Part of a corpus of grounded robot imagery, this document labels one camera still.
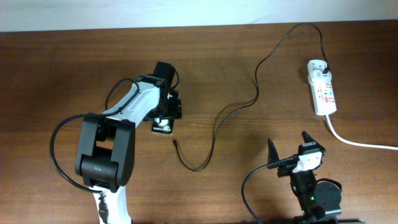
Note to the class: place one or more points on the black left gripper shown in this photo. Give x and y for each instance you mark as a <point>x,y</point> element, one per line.
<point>174,110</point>

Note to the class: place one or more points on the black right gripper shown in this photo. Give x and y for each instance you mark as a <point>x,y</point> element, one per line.
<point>285,169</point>

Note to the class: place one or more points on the black Galaxy flip phone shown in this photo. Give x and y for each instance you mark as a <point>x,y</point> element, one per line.
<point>162,126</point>

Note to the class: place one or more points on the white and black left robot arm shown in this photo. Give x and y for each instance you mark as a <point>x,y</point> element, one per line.
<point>106,149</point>

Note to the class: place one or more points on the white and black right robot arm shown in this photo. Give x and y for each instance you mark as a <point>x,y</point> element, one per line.
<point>319,199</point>

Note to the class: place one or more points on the white USB charger adapter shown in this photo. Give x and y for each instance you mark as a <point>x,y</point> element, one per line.
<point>317,76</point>

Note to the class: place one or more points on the white power strip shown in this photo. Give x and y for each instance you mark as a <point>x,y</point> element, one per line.
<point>322,93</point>

